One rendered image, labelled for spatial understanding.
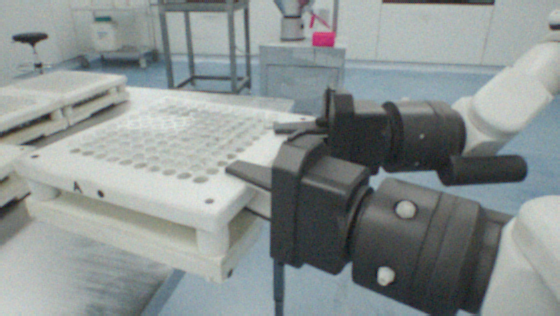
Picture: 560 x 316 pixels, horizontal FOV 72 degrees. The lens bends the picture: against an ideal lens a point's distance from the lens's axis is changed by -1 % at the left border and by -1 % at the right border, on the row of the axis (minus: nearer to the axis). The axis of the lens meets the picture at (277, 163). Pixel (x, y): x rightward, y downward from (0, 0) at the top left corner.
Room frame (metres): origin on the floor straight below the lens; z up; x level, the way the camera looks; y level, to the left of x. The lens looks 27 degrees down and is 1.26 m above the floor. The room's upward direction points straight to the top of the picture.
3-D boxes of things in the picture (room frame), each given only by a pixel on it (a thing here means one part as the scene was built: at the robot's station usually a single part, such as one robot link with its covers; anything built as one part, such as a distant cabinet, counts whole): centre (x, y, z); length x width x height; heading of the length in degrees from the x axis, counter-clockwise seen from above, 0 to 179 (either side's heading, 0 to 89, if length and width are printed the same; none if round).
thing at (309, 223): (0.26, -0.06, 1.07); 0.12 x 0.10 x 0.13; 58
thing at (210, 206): (0.41, 0.11, 1.08); 0.25 x 0.24 x 0.02; 156
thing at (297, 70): (3.08, -0.22, 0.38); 0.63 x 0.57 x 0.76; 80
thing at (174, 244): (0.41, 0.11, 1.03); 0.24 x 0.24 x 0.02; 66
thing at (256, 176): (0.31, 0.02, 1.09); 0.06 x 0.03 x 0.02; 58
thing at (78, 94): (1.07, 0.61, 0.96); 0.25 x 0.24 x 0.02; 162
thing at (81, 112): (1.07, 0.61, 0.91); 0.24 x 0.24 x 0.02; 72
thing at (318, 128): (0.42, -0.03, 1.09); 0.06 x 0.03 x 0.02; 98
